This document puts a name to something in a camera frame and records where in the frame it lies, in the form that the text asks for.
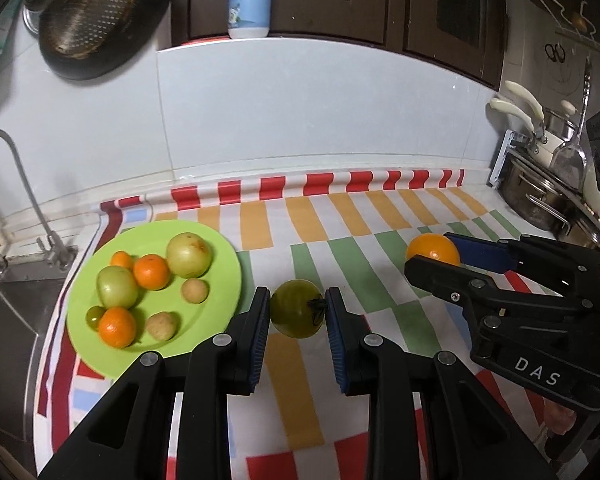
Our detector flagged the small yellow-brown fruit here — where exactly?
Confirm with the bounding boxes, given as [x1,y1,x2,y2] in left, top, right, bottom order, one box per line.
[146,311,180,342]
[181,278,210,305]

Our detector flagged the steel sink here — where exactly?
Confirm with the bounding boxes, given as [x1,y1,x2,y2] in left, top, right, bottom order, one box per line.
[0,260,70,461]

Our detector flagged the metal colander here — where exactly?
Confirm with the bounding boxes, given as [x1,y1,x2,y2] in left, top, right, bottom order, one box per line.
[39,0,144,57]

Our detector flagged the black frying pan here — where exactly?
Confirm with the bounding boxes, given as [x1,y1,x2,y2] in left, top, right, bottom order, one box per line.
[38,0,174,81]

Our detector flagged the grey knife rack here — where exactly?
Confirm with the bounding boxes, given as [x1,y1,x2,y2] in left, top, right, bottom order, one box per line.
[489,130,531,189]

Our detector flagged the green plate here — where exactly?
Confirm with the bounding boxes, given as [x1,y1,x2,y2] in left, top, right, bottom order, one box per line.
[66,219,244,378]

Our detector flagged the large green apple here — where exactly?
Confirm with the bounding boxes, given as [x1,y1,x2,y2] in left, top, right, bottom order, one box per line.
[97,265,139,310]

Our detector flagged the small oval orange mandarin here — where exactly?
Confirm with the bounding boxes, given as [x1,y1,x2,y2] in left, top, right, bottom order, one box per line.
[98,307,138,349]

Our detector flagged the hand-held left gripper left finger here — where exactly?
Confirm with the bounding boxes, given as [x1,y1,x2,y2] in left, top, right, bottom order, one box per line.
[37,286,272,480]

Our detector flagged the cream knife handle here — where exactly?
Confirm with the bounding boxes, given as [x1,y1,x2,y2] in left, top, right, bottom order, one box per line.
[502,80,546,122]
[488,98,535,133]

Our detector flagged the person's right hand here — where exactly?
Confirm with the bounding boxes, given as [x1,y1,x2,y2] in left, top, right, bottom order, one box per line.
[545,401,577,437]

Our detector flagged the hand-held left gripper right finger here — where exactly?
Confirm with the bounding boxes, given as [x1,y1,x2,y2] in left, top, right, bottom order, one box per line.
[325,287,561,480]

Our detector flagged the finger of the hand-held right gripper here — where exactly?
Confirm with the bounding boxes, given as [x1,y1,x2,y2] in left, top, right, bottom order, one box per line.
[444,232,600,307]
[404,254,600,357]

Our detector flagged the thin gooseneck steel faucet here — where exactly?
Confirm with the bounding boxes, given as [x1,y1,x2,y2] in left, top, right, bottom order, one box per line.
[0,128,77,272]

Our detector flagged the yellow-green apple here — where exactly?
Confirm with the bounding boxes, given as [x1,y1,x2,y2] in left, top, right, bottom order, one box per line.
[166,232,214,279]

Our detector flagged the metal spatula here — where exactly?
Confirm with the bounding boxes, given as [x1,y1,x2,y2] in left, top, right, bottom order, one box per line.
[550,55,594,192]

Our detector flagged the green tomato with stem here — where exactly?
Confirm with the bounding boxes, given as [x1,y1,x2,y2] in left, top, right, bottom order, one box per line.
[270,279,327,339]

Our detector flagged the colourful checked tablecloth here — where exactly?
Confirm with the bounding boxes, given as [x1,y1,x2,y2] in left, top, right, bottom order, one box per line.
[32,169,581,480]

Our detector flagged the small green tomato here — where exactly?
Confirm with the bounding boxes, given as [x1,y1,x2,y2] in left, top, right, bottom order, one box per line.
[85,305,107,332]

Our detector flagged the dark wooden cabinet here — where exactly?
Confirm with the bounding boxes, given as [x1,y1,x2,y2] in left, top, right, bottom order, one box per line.
[172,0,509,91]

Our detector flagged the wall hook rail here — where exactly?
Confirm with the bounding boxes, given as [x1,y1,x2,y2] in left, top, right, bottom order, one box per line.
[555,25,600,57]

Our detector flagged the steel pot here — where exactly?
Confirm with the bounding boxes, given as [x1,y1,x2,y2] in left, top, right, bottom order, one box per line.
[497,152,581,231]

